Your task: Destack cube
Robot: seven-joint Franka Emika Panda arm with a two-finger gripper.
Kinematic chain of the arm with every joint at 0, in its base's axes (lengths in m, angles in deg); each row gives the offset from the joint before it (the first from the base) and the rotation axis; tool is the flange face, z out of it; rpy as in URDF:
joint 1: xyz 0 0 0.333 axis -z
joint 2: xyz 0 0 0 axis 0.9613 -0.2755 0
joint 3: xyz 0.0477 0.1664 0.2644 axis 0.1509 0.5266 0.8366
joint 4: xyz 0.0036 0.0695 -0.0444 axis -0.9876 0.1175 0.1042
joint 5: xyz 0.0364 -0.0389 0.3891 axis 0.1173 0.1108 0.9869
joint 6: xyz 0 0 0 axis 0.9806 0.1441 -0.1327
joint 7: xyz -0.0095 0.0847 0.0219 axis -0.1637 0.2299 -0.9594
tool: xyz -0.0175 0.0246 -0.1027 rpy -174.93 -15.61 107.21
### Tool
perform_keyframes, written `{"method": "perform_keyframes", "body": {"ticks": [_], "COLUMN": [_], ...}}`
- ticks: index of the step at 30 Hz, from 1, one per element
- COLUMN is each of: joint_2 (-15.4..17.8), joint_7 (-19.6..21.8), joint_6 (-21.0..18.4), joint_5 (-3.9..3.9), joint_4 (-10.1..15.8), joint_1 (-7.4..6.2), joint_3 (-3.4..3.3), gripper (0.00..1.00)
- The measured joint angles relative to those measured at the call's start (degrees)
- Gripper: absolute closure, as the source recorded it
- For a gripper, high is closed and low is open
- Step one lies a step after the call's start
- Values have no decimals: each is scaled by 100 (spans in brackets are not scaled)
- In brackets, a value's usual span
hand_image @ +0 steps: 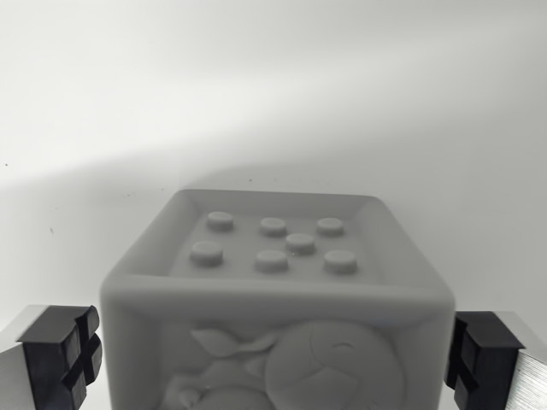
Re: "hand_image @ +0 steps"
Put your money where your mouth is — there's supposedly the gripper left finger with silver black pad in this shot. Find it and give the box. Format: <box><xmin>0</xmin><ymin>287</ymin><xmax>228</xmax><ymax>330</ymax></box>
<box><xmin>0</xmin><ymin>303</ymin><xmax>103</xmax><ymax>410</ymax></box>

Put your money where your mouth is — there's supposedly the grey embossed rubber cube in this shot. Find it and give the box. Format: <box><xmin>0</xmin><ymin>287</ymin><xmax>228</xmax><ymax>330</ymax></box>
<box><xmin>98</xmin><ymin>188</ymin><xmax>457</xmax><ymax>410</ymax></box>

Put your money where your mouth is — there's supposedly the gripper right finger with silver black pad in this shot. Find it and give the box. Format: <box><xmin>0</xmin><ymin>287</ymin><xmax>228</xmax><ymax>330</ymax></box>
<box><xmin>444</xmin><ymin>310</ymin><xmax>547</xmax><ymax>410</ymax></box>

